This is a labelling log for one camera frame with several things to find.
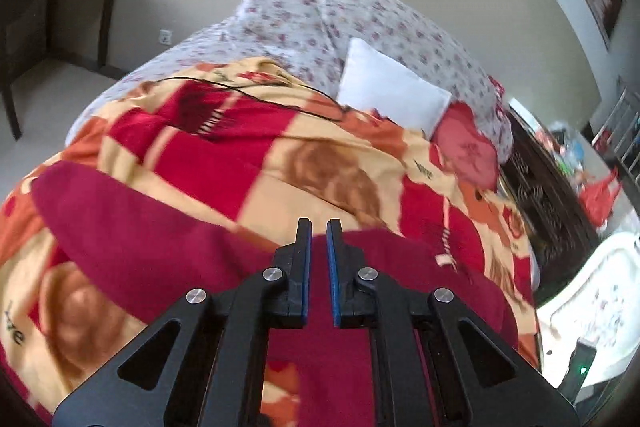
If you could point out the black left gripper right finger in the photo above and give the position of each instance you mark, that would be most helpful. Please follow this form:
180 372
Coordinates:
434 361

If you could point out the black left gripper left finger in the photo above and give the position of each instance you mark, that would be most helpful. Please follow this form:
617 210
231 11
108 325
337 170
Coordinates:
202 362

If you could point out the maroon red garment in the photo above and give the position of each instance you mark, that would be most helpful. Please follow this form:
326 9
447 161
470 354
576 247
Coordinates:
143 255

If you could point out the white floral cloth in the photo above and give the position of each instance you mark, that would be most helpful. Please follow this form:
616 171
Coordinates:
600 305

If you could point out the dark carved wooden headboard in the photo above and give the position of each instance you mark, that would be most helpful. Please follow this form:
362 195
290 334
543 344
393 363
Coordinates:
561 236

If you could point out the red heart cushion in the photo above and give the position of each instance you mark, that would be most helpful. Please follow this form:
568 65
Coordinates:
465 151

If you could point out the red orange patterned blanket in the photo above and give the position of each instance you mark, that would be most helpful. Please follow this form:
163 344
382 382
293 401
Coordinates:
252 149

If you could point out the white pillow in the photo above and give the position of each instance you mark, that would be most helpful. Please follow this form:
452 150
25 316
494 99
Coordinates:
372 80

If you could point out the floral bed sheet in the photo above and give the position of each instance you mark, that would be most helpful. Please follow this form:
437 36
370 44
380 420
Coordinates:
310 39

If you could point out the dark wooden desk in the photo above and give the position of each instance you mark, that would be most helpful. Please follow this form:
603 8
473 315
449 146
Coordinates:
14 65

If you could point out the white wall socket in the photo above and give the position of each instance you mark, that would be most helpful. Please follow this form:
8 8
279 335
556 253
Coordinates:
165 37

